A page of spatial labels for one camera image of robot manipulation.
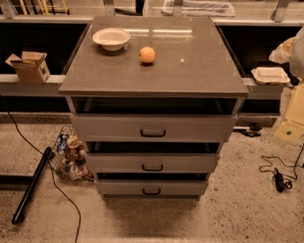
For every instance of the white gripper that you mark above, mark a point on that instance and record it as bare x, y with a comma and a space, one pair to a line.
303, 55

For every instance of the grey bottom drawer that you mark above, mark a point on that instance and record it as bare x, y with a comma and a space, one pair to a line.
151, 188

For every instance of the grey drawer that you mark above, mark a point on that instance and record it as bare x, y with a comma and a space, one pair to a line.
146, 128
154, 163
151, 188

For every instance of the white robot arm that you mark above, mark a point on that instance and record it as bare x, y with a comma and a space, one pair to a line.
292, 51

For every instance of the grey drawer cabinet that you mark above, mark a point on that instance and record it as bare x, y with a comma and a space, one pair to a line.
192, 74

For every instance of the grey middle drawer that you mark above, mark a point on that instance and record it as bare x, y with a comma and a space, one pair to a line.
154, 163

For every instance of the grey top drawer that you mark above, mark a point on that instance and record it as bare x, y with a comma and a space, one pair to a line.
146, 128

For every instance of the open cardboard box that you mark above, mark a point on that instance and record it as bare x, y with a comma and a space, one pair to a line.
31, 67

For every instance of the black caster wheel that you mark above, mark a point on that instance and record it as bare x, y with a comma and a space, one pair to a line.
253, 130

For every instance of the white foam takeout container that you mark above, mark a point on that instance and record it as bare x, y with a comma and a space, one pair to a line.
270, 76

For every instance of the white tray on shelf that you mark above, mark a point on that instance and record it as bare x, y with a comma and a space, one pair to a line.
199, 9

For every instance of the orange fruit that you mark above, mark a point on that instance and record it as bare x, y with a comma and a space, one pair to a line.
147, 55

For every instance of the white paper bowl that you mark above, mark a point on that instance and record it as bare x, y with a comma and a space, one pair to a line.
111, 39

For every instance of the black tube on floor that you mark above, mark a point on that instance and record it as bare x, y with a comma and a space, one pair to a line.
19, 215

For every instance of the yellow rods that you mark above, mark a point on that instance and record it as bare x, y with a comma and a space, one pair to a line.
41, 7

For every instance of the wire basket with items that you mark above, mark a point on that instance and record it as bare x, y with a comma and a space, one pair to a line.
68, 158

